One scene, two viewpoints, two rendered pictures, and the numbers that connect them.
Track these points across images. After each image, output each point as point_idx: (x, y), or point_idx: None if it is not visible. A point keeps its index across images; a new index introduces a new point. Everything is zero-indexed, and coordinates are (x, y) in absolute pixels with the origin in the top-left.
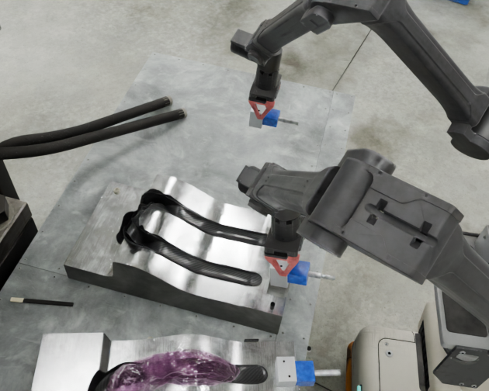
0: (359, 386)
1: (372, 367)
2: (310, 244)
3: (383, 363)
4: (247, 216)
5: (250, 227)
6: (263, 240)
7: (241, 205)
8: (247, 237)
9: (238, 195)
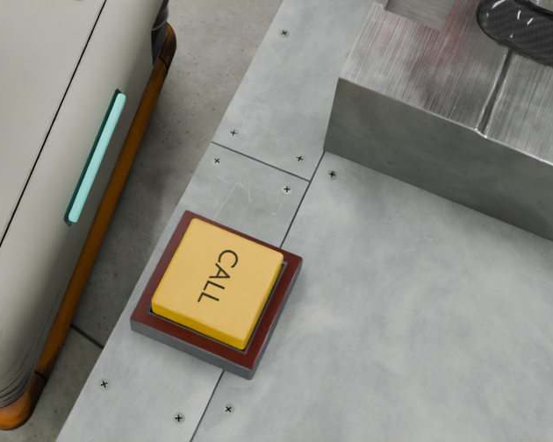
0: (71, 214)
1: (21, 243)
2: (280, 134)
3: None
4: None
5: None
6: (509, 25)
7: (533, 338)
8: None
9: (544, 394)
